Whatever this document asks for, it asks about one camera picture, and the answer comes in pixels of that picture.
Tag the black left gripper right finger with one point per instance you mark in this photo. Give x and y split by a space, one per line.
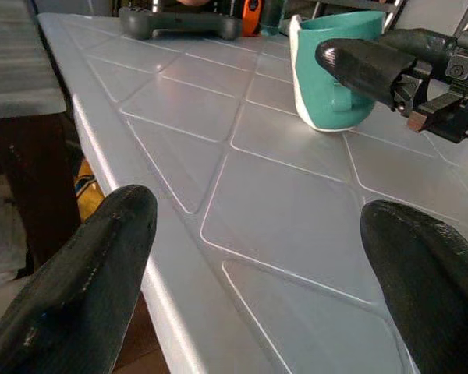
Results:
433 280

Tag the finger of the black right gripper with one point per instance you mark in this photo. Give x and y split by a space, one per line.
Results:
417 43
359 66

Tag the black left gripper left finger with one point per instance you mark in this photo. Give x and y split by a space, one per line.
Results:
78 288

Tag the teal ceramic mug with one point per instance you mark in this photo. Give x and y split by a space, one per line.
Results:
323 89

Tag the white cloth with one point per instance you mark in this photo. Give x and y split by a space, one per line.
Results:
2 237

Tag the yellow patterned bag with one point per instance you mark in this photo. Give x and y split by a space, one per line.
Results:
86 191

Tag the teal drinking glass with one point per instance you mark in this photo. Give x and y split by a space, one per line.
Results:
272 17

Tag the orange and black tool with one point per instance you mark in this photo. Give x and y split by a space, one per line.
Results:
252 17

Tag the dark wooden furniture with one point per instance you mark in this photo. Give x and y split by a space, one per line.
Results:
35 175

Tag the grey game controller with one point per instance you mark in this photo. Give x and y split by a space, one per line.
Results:
179 21

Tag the grey white bench top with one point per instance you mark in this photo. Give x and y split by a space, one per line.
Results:
15 58

